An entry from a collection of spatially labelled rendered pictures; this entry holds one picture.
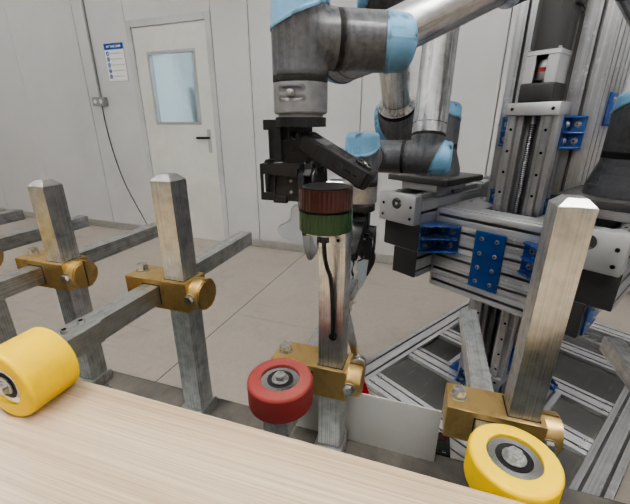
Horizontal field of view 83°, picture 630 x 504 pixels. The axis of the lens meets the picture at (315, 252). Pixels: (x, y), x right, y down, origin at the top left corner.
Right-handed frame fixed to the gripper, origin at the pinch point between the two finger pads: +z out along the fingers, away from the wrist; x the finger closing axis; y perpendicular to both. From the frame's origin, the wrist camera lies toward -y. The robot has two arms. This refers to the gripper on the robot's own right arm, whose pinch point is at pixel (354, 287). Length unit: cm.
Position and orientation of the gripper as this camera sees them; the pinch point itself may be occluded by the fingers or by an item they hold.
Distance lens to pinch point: 86.0
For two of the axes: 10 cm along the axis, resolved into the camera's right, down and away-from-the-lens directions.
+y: 3.1, -3.2, 8.9
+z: 0.0, 9.4, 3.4
